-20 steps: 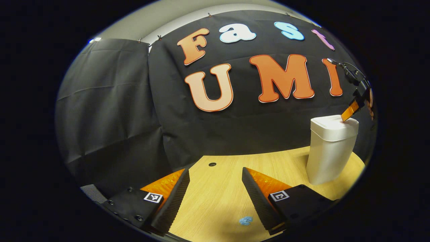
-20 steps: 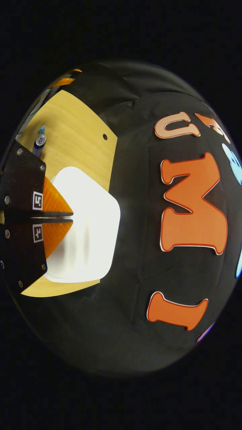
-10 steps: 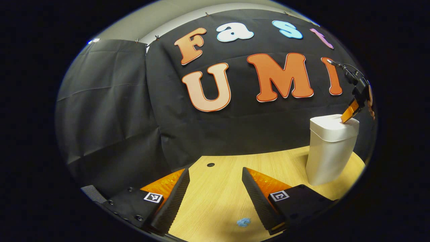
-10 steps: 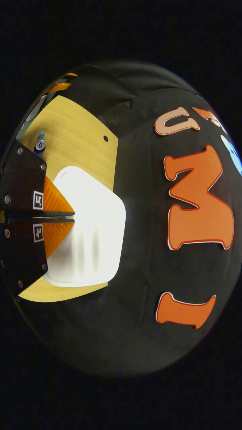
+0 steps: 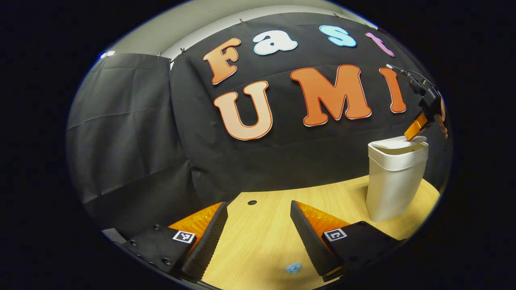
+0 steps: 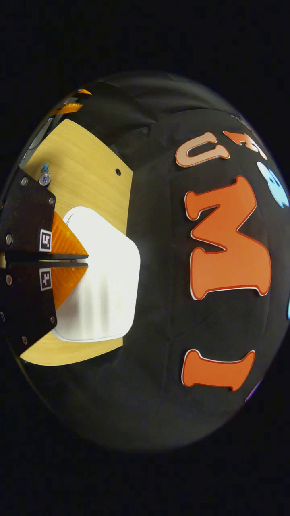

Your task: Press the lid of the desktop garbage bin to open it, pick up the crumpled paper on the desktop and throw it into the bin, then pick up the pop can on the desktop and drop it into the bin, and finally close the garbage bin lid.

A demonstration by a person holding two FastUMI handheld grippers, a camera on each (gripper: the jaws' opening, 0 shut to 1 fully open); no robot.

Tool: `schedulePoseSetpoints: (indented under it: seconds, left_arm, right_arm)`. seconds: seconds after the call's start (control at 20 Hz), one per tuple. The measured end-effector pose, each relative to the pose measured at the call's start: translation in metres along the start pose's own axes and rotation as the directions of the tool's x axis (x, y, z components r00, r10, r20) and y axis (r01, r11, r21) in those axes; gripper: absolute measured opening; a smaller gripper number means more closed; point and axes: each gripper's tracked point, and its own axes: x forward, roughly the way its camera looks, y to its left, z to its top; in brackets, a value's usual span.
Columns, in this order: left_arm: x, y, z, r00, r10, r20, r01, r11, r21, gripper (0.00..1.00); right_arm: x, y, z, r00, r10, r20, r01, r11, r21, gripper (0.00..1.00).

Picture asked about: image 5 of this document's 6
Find grey ribbed strip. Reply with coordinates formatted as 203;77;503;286
101;228;128;244

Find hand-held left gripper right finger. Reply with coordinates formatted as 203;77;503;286
290;200;406;282

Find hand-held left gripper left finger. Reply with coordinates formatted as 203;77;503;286
123;201;229;282

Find wooden desktop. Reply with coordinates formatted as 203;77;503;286
200;176;441;290

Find white desktop garbage bin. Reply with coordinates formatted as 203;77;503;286
366;136;429;223

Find black backdrop cloth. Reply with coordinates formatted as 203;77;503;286
67;12;452;238

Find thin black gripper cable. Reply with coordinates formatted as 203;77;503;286
386;64;438;91

